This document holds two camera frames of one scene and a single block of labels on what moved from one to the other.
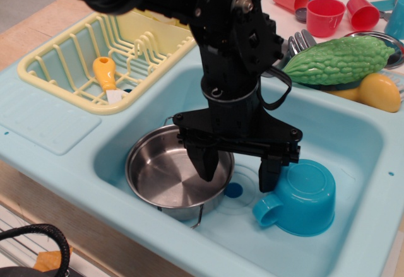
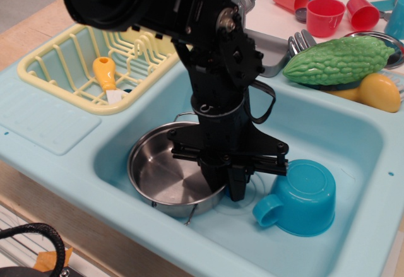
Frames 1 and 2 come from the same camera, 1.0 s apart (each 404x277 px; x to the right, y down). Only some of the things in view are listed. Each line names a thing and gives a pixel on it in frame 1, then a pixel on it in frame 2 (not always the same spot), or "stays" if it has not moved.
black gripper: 233,121 to 223,134
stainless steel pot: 158,168 stays
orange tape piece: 49,260 stays
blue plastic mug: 305,204 stays
